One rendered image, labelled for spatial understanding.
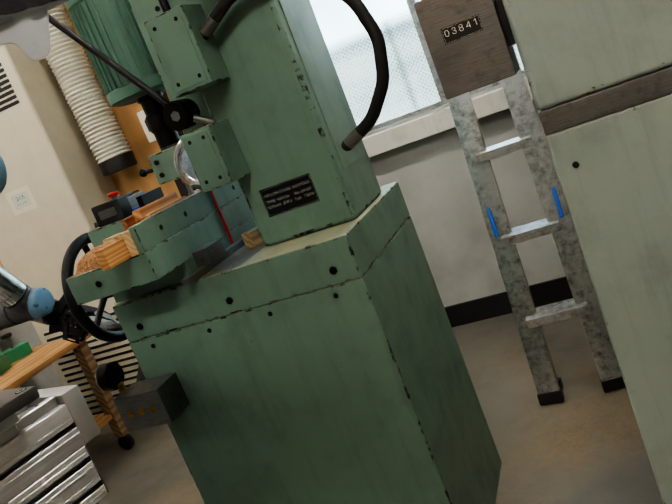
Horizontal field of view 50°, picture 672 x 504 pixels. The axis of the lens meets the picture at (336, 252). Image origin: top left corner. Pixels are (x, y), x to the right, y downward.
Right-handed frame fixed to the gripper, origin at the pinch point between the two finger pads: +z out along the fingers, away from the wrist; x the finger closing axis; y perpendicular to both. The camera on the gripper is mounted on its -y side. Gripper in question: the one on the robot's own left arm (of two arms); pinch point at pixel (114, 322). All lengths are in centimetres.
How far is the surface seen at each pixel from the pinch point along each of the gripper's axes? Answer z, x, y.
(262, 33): 44, 17, -79
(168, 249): 32, 28, -35
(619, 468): 130, -14, 9
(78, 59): -91, -101, -54
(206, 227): 31.6, 11.4, -36.0
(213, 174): 40, 25, -52
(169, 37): 29, 25, -76
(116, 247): 27, 38, -38
